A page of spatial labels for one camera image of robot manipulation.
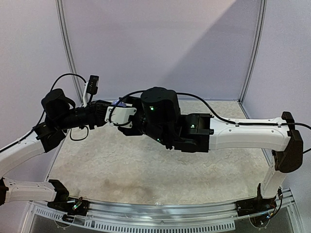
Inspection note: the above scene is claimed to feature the right aluminium corner post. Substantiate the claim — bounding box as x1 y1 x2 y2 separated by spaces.
238 0 267 105

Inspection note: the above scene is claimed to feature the aluminium front rail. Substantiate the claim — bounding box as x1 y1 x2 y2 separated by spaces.
21 189 303 233

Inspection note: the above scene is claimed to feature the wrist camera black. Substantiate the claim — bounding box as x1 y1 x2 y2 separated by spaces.
104 106 137 128
82 75 99 107

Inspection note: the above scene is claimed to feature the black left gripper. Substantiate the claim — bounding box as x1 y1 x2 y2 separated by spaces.
56 99 105 130

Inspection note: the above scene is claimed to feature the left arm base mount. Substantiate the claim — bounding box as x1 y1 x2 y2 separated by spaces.
47 197 90 216

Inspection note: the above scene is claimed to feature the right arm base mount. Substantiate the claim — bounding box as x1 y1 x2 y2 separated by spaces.
235 192 283 219

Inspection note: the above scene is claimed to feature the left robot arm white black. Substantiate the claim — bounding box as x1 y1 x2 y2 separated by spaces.
0 88 111 211

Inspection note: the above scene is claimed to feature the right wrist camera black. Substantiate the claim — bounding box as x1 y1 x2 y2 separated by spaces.
104 106 137 128

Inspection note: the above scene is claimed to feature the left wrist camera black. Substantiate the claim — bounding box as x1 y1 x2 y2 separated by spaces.
82 75 99 107

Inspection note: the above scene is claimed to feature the lavender earbud charging case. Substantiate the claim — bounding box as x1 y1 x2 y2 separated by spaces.
111 100 127 108

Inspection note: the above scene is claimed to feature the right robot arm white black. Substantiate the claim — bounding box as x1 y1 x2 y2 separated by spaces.
107 87 304 212

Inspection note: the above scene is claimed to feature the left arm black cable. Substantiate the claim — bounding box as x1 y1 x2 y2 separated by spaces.
31 73 89 141

